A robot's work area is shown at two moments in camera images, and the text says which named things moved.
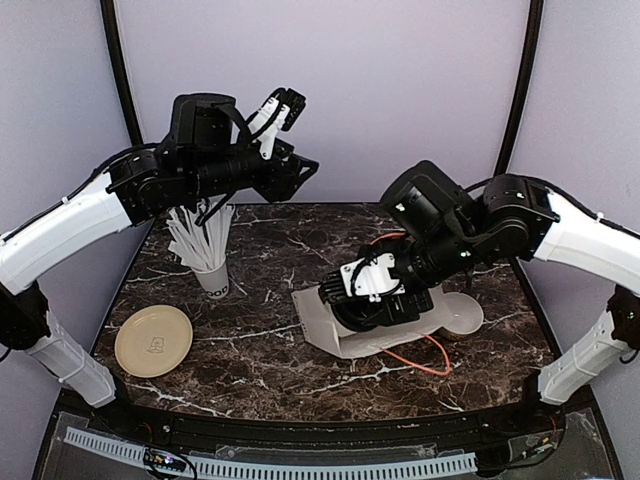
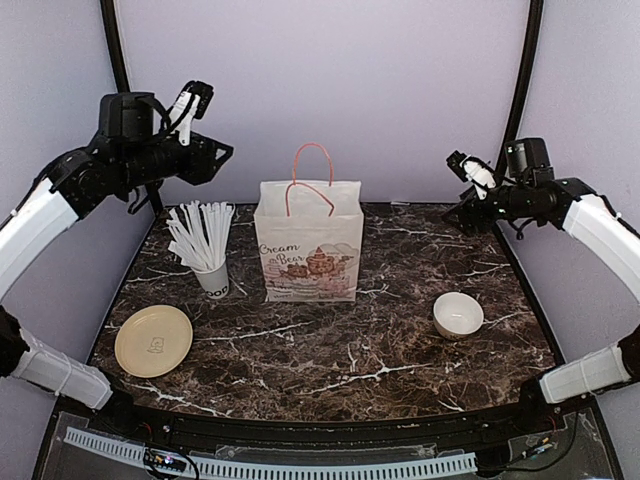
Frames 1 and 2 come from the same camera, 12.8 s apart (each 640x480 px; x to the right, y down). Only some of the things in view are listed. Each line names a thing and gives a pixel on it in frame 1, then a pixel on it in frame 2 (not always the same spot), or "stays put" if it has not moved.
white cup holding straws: x=215 y=283 stays put
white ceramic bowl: x=463 y=315 stays put
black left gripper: x=283 y=179 to x=202 y=168
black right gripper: x=398 y=309 to x=464 y=208
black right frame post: x=508 y=138 stays put
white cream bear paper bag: x=322 y=329 to x=310 y=232
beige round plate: x=153 y=341 stays put
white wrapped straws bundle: x=199 y=246 stays put
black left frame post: x=116 y=54 stays put
